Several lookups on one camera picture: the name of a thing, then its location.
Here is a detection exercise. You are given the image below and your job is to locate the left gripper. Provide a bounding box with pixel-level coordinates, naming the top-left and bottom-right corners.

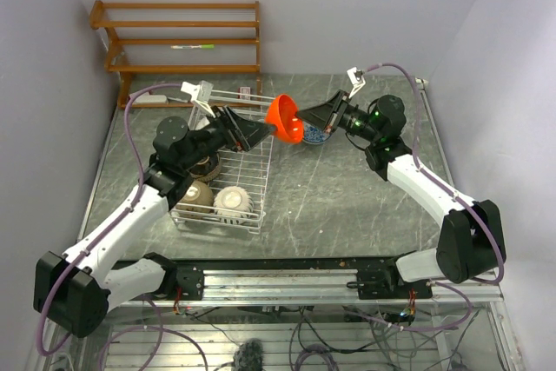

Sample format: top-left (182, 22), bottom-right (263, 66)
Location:
top-left (180, 104), bottom-right (276, 170)

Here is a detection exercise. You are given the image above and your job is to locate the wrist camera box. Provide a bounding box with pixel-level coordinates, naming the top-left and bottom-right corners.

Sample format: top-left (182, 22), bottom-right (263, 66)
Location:
top-left (347, 67), bottom-right (366, 100)
top-left (181, 81), bottom-right (215, 117)

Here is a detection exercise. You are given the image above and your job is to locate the green white marker pen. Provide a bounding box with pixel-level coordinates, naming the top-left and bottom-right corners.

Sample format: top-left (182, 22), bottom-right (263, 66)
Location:
top-left (170, 44), bottom-right (215, 50)

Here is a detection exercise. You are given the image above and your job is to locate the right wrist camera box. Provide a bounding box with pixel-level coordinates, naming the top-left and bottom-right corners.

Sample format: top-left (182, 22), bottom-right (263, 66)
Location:
top-left (347, 67), bottom-right (366, 100)

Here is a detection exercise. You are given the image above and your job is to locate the white wire dish rack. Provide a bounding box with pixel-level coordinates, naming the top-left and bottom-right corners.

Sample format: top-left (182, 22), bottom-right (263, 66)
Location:
top-left (169, 88), bottom-right (275, 235)

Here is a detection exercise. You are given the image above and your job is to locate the pink handled tool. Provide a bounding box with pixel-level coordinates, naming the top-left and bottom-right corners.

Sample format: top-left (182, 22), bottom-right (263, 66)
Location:
top-left (168, 96), bottom-right (192, 105)

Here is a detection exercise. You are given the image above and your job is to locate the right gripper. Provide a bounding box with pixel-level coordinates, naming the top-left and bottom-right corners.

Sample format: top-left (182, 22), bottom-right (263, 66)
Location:
top-left (296, 89), bottom-right (381, 143)

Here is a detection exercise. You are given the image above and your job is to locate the wooden shelf rack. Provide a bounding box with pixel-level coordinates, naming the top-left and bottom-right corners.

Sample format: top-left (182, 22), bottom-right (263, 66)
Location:
top-left (89, 0), bottom-right (262, 109)

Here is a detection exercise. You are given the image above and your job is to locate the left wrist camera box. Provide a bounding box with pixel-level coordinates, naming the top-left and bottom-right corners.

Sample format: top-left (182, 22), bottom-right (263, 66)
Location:
top-left (181, 81), bottom-right (215, 117)

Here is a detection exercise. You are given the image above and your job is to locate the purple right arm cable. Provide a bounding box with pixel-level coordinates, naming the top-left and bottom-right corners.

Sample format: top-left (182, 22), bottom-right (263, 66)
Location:
top-left (347, 62), bottom-right (507, 333)

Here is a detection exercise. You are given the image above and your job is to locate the white bowl with leaf pattern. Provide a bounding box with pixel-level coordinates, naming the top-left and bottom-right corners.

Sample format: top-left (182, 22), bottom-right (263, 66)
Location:
top-left (214, 186), bottom-right (254, 225)

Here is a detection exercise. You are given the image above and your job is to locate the black glazed patterned bowl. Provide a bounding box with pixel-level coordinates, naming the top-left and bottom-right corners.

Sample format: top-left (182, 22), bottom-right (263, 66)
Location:
top-left (189, 153), bottom-right (222, 182)

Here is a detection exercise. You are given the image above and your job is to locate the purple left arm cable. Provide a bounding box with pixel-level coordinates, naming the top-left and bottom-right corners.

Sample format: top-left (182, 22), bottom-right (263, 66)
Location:
top-left (33, 83), bottom-right (209, 371)

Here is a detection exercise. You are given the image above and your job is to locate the orange bowl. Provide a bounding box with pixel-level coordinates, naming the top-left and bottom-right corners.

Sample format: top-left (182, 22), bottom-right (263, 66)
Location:
top-left (265, 94), bottom-right (304, 144)

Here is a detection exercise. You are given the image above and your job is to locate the white box on shelf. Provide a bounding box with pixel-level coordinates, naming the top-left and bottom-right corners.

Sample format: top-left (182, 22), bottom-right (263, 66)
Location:
top-left (132, 93), bottom-right (169, 106)

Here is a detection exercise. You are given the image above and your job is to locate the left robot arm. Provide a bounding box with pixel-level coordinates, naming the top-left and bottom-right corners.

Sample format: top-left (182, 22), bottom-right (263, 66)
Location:
top-left (33, 107), bottom-right (278, 337)

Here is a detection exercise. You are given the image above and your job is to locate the blue patterned white bowl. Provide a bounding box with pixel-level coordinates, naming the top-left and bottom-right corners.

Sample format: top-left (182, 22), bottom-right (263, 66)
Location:
top-left (302, 123), bottom-right (330, 145)

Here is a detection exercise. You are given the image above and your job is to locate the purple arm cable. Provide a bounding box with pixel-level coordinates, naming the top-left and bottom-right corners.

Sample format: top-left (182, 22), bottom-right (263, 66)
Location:
top-left (347, 62), bottom-right (507, 333)
top-left (33, 83), bottom-right (209, 371)

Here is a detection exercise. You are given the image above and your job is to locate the red white package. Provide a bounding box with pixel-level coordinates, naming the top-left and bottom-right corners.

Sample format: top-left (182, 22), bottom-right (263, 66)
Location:
top-left (238, 86), bottom-right (251, 101)

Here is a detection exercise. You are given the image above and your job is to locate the beige brown ceramic bowl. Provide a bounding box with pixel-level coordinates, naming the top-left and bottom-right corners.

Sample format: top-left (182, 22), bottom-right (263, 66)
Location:
top-left (172, 180), bottom-right (214, 219)

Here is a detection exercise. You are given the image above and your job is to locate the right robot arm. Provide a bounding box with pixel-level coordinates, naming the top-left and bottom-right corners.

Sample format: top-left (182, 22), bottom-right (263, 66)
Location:
top-left (296, 90), bottom-right (506, 298)

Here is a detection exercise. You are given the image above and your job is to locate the aluminium rail frame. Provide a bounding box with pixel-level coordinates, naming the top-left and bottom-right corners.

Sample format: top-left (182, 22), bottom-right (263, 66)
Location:
top-left (45, 257), bottom-right (505, 307)

